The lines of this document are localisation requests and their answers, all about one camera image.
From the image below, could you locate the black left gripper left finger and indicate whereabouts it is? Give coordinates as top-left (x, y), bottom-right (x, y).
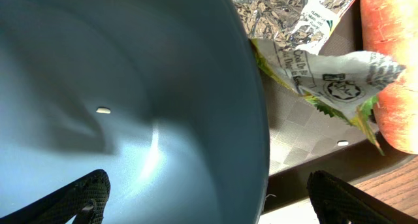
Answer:
top-left (1, 169), bottom-right (110, 224)

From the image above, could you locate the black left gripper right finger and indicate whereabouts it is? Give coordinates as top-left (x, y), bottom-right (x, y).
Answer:
top-left (307, 170), bottom-right (394, 224)

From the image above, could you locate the dark blue large bowl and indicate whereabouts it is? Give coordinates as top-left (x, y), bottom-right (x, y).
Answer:
top-left (1, 0), bottom-right (270, 223)

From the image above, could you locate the brown serving tray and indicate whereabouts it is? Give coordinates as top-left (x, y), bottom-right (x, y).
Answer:
top-left (261, 0), bottom-right (415, 214)

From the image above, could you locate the green foil snack wrapper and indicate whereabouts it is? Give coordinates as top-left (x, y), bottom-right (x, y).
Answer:
top-left (227, 0), bottom-right (406, 156)

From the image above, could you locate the orange carrot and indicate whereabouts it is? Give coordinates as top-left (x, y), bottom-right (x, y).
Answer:
top-left (360, 0), bottom-right (417, 154)

